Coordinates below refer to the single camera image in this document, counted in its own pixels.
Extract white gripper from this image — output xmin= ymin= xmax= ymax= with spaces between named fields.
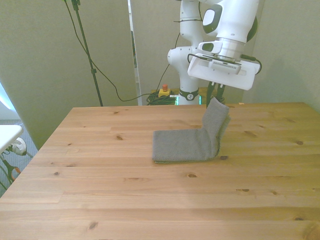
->
xmin=187 ymin=52 xmax=260 ymax=109

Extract grey towel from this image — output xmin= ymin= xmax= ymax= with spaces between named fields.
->
xmin=151 ymin=97 xmax=231 ymax=165

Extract yellow emergency stop box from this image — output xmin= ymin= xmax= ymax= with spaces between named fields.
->
xmin=157 ymin=84 xmax=174 ymax=99

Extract white upright divider panel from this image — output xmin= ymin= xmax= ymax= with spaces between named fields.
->
xmin=127 ymin=0 xmax=144 ymax=106

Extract white power strip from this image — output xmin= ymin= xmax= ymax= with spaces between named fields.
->
xmin=6 ymin=138 xmax=28 ymax=156

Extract white side table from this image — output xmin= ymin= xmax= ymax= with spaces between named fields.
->
xmin=0 ymin=124 xmax=24 ymax=154

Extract black stand legs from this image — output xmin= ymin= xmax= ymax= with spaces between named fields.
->
xmin=0 ymin=152 xmax=21 ymax=191

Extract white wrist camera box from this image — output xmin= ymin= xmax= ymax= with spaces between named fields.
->
xmin=208 ymin=60 xmax=242 ymax=75

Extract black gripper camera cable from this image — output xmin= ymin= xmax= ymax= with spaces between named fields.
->
xmin=187 ymin=53 xmax=263 ymax=76

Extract coiled green-black cable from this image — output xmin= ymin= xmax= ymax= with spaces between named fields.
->
xmin=145 ymin=92 xmax=179 ymax=106

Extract thin black-green hanging cable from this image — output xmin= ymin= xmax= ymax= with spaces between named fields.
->
xmin=61 ymin=0 xmax=181 ymax=102

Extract black camera stand pole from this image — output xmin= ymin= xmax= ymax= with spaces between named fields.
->
xmin=70 ymin=0 xmax=104 ymax=107

